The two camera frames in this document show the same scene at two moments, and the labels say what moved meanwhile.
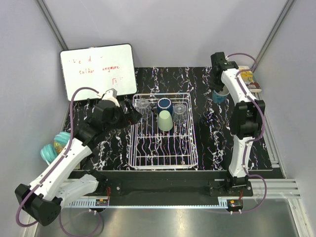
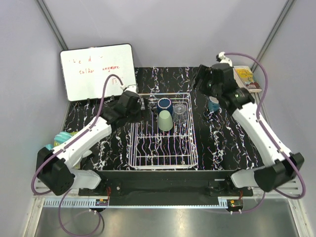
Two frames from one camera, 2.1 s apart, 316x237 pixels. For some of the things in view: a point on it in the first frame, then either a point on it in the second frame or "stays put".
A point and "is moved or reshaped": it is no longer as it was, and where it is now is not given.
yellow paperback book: [248, 77] stays put
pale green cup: [165, 122] stays put
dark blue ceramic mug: [164, 103] stays put
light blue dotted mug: [218, 98] is moved or reshaped
